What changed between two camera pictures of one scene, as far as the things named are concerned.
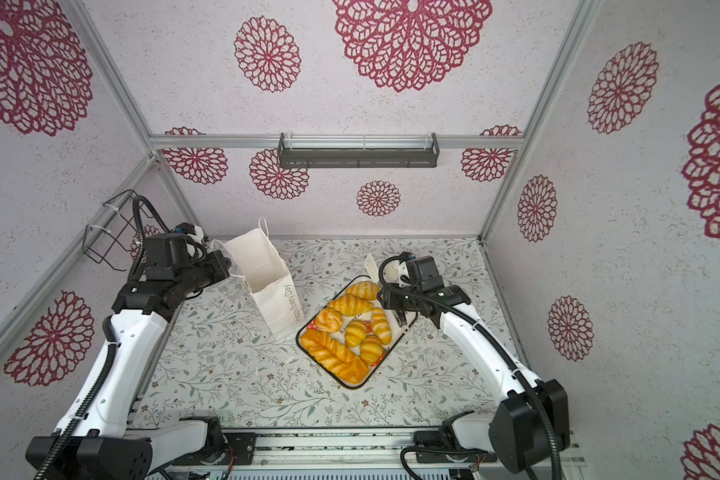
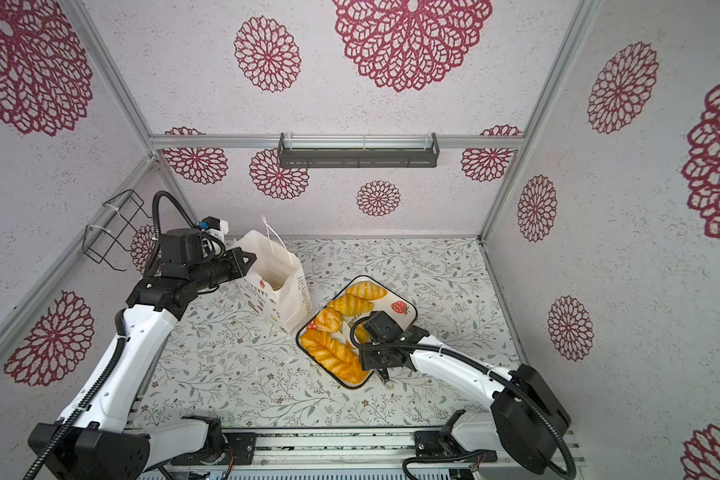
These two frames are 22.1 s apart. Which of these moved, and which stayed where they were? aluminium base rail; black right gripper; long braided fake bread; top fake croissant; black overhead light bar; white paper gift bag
Moved: black right gripper; white paper gift bag
Stayed: top fake croissant; long braided fake bread; aluminium base rail; black overhead light bar
